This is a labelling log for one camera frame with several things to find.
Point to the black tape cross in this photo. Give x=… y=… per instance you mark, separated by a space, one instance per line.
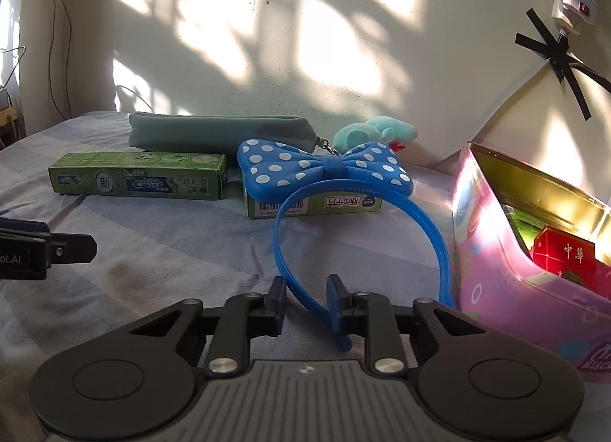
x=558 y=53

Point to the teal pencil case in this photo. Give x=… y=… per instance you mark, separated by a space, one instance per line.
x=215 y=132

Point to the pink biscuit tin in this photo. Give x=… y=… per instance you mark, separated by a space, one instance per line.
x=496 y=280

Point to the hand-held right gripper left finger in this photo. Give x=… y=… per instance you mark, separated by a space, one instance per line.
x=278 y=303

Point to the small green carton box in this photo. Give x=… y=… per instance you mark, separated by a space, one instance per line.
x=315 y=206

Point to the red cigarette box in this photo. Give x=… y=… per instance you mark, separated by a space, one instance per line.
x=565 y=253

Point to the green packet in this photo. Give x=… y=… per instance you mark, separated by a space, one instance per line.
x=522 y=229

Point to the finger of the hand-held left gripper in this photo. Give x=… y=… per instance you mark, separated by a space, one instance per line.
x=71 y=247
x=26 y=224

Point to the blue polka dot bow headband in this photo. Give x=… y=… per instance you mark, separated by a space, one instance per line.
x=324 y=167

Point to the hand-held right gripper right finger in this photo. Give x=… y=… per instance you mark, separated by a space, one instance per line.
x=334 y=308

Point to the green toothpaste box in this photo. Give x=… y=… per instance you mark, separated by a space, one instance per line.
x=143 y=179

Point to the teal plush toy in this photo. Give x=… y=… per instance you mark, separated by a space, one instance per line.
x=377 y=129

